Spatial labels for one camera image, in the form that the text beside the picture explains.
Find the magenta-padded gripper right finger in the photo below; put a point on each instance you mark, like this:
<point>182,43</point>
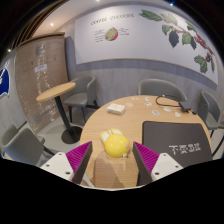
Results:
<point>146,158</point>

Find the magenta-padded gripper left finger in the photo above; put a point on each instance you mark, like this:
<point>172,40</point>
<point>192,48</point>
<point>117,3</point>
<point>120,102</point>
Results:
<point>80,156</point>

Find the yellow computer mouse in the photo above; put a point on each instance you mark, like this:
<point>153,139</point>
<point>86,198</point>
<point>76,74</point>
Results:
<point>116,145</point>

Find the dark grey mouse pad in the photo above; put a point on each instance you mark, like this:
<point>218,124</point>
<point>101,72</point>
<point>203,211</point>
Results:
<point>173,136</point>

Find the small white sachet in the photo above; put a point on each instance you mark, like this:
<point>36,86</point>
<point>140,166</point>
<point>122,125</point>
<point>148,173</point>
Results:
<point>147,98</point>
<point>147,104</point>
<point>129,104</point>
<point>135,98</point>
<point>177,114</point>
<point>155,112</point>
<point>167,109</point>

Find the small white box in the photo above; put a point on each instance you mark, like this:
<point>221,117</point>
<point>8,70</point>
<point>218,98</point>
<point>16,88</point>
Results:
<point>116,108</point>

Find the black hub box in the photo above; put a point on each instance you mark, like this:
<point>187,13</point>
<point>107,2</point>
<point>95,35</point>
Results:
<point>186,106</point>

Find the small black plug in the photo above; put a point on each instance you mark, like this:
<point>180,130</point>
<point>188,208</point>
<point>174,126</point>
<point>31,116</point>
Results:
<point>193,112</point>

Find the round wooden high table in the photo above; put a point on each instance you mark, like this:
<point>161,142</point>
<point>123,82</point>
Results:
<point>55,91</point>

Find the brown wall panel with label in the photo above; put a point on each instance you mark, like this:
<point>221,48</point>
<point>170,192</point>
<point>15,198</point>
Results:
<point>36,90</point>

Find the white wall mural with leaves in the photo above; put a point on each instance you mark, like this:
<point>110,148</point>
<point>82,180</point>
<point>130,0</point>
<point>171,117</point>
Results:
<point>140,36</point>

